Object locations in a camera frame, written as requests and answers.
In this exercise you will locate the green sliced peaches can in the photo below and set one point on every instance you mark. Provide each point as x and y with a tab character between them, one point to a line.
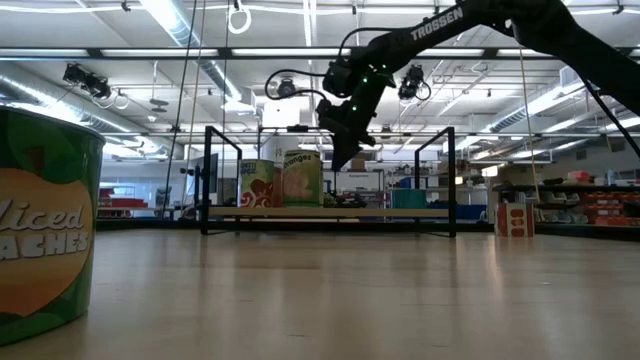
50	225

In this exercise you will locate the silver ventilation duct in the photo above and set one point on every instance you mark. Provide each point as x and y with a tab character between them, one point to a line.
175	25

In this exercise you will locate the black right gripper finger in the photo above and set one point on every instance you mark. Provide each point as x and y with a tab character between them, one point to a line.
342	150

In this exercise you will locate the black overhead rig frame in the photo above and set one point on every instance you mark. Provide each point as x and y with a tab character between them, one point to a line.
225	52

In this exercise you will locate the white pillar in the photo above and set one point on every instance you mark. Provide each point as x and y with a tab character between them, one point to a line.
280	130

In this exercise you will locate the teal bin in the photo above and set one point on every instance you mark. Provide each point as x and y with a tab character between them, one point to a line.
409	199

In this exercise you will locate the black frame wooden shelf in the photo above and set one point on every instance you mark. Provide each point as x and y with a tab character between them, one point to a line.
325	212

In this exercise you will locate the red swirl print can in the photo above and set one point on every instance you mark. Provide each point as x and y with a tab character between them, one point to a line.
256	185

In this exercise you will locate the white sign board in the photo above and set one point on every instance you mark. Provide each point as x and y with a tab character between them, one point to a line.
357	181

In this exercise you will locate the red storage bin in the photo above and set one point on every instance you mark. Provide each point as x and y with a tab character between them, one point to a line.
122	202

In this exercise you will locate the black monitor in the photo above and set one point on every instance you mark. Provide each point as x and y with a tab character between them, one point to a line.
212	172

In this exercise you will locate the blue bin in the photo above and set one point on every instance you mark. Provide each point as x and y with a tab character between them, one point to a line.
465	212

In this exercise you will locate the pale green oranges can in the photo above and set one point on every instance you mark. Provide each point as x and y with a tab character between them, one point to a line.
301	180

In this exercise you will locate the storage rack with bins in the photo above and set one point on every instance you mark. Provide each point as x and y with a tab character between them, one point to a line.
600	207

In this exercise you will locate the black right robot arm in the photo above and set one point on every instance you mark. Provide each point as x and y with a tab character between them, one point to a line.
575	40

